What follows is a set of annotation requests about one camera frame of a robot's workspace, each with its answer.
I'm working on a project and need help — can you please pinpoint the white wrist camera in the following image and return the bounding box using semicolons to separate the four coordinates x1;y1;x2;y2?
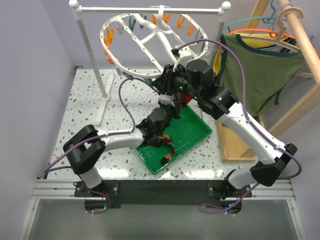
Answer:
158;94;175;106
171;47;195;72

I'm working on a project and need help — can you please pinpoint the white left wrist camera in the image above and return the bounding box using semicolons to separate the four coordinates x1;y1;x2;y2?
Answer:
158;94;175;106

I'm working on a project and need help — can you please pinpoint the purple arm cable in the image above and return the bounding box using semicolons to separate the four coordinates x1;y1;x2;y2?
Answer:
172;39;302;215
44;77;158;215

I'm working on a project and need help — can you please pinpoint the aluminium rail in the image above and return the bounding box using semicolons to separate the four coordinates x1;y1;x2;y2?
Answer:
20;179;306;240

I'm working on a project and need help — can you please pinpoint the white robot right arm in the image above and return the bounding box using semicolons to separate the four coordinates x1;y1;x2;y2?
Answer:
152;60;297;197

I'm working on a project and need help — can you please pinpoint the green plastic tray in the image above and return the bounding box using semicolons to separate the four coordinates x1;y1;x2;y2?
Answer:
135;105;212;175

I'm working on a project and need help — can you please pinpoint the teal clothes hanger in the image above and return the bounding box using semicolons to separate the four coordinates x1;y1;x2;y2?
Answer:
223;0;277;33

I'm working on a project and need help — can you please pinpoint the white drying rack stand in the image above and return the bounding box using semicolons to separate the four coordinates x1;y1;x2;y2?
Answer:
68;0;231;126

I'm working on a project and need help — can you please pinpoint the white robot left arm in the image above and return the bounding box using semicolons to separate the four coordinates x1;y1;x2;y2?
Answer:
62;102;186;196

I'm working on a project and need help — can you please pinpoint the orange clothes hanger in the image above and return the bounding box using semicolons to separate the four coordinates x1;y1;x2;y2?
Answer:
229;28;280;39

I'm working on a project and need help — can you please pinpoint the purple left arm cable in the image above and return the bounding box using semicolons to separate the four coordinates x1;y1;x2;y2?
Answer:
44;77;158;215

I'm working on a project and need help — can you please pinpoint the beige wooden clothes hanger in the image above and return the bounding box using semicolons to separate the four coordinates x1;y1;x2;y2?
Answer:
240;6;304;53

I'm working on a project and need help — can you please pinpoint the wooden clothes rack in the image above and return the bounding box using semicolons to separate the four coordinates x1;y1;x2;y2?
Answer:
216;0;320;164

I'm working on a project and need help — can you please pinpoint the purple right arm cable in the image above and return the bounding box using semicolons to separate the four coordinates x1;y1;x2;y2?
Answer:
172;39;302;215

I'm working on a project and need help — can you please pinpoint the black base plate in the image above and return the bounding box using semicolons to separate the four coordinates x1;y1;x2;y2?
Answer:
73;180;252;214

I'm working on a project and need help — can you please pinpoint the green t-shirt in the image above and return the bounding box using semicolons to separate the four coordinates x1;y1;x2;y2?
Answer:
216;34;306;117

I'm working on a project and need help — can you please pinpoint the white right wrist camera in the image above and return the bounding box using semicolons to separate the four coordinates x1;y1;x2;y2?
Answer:
171;47;195;72

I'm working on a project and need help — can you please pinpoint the brown argyle sock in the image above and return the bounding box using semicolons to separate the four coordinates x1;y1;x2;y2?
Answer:
151;134;176;166
174;93;187;108

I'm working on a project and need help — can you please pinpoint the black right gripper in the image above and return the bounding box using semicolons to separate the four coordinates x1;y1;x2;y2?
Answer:
152;62;201;102

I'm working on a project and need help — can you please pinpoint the white clip hanger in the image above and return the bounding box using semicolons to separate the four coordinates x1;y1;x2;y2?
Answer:
99;5;208;79

